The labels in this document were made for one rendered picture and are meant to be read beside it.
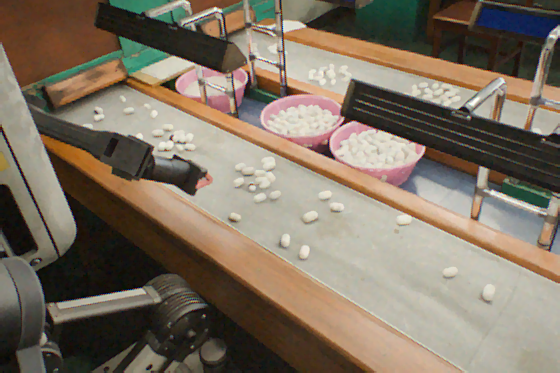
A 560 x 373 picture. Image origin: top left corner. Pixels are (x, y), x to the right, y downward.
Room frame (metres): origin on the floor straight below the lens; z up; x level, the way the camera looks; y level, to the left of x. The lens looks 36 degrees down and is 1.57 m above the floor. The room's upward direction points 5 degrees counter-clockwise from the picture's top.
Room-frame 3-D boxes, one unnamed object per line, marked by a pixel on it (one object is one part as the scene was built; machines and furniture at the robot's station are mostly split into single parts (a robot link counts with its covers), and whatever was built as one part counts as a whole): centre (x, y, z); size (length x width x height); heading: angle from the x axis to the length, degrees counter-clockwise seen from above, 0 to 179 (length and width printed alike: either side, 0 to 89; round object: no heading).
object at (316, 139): (1.41, -0.10, 0.72); 0.27 x 0.27 x 0.10
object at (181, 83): (1.73, 0.20, 0.72); 0.27 x 0.27 x 0.10
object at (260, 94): (1.74, -0.06, 0.90); 0.20 x 0.19 x 0.45; 44
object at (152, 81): (1.88, 0.35, 0.77); 0.33 x 0.15 x 0.01; 134
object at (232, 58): (1.41, 0.29, 1.08); 0.62 x 0.08 x 0.07; 44
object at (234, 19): (2.16, 0.15, 0.83); 0.30 x 0.06 x 0.07; 134
